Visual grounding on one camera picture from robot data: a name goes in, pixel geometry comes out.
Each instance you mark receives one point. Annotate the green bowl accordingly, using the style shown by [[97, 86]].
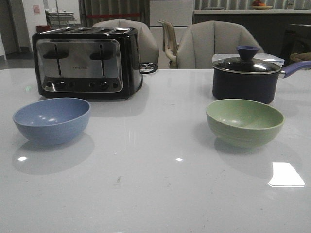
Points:
[[244, 123]]

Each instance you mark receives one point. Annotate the blue bowl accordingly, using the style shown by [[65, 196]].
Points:
[[53, 121]]

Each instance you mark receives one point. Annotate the beige chair left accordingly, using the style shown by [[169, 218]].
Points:
[[148, 47]]

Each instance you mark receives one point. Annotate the beige chair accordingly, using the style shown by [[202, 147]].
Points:
[[148, 47], [203, 40]]

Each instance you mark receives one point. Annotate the black and chrome toaster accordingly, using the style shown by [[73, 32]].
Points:
[[87, 63]]

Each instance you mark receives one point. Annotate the beige chair right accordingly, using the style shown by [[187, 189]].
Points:
[[203, 40]]

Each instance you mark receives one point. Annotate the dark blue saucepan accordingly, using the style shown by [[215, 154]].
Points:
[[257, 87]]

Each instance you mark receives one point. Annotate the glass pot lid blue knob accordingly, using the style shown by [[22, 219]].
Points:
[[245, 63]]

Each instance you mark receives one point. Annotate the white cabinet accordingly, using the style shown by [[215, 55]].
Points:
[[178, 13]]

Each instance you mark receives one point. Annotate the fruit bowl on counter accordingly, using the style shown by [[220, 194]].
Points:
[[259, 5]]

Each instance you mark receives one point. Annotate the cream office chair frame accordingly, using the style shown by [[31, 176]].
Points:
[[170, 46]]

